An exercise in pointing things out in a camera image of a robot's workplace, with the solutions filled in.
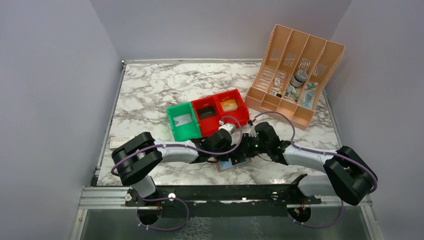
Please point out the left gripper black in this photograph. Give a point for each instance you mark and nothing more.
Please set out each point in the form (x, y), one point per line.
(223, 157)

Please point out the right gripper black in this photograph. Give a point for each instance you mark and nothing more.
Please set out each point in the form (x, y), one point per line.
(247, 152)

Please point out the brown leather card holder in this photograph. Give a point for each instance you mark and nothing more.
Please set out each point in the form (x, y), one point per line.
(226, 165)

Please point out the green plastic bin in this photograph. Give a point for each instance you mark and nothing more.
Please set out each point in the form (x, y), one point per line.
(188, 131)

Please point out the red double plastic bin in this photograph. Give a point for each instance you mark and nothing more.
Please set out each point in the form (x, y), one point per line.
(209, 125)

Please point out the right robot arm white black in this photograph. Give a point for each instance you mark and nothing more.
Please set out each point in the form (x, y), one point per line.
(343, 173)

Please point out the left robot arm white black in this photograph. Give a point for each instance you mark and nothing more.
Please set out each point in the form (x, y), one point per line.
(135, 159)

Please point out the black card in red bin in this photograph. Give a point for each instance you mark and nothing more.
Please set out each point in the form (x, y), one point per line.
(206, 112)

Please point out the gold card in red bin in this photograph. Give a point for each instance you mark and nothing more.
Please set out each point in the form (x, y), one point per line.
(229, 105)

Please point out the silver card in green bin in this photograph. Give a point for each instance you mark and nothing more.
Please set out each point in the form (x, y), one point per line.
(183, 119)

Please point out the white red playing card box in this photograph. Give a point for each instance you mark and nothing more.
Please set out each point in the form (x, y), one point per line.
(116, 142)

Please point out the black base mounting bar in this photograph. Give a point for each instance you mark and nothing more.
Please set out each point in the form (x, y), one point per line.
(214, 201)

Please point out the green white tube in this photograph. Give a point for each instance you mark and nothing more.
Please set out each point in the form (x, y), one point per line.
(311, 85)

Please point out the small items in organizer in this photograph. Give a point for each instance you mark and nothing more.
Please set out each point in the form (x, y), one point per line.
(292, 93)

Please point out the round jar patterned lid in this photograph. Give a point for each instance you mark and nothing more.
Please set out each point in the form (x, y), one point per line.
(299, 78)

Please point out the peach desk organizer rack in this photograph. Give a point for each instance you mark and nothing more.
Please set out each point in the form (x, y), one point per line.
(294, 71)

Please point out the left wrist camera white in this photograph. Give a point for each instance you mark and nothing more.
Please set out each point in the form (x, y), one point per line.
(229, 127)

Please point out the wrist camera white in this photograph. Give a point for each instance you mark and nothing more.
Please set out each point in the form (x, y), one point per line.
(229, 127)
(252, 124)

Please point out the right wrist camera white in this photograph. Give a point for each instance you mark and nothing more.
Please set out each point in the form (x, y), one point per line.
(252, 124)

